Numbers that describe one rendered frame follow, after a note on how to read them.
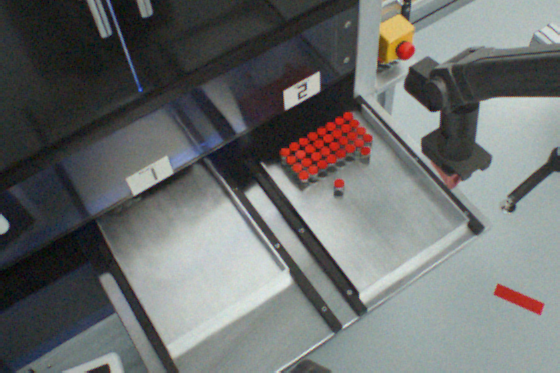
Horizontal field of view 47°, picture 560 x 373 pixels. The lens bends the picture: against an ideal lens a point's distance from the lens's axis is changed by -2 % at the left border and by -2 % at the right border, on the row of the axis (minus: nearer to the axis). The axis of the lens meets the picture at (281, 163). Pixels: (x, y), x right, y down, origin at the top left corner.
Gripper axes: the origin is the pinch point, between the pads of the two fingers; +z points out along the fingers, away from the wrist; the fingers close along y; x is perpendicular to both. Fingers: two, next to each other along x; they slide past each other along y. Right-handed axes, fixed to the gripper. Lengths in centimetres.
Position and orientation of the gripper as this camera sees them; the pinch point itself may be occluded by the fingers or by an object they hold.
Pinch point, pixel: (452, 183)
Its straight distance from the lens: 114.0
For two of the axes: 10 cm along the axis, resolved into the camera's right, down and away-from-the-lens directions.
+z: 1.3, 6.5, 7.5
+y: -5.3, -5.9, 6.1
